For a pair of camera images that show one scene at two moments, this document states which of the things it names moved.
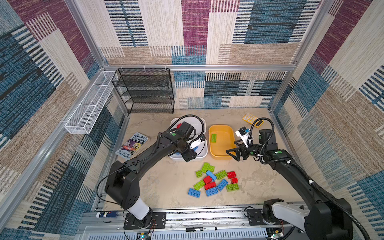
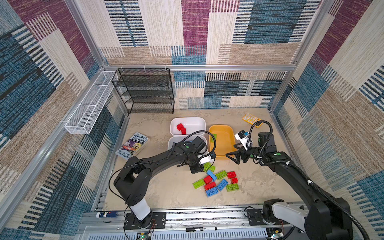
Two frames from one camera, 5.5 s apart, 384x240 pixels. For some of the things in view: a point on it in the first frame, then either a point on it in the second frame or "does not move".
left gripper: x=188 y=156 -> x=194 y=170
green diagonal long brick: x=199 y=185 does not move
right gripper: x=237 y=150 does not move
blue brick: x=211 y=191 does not move
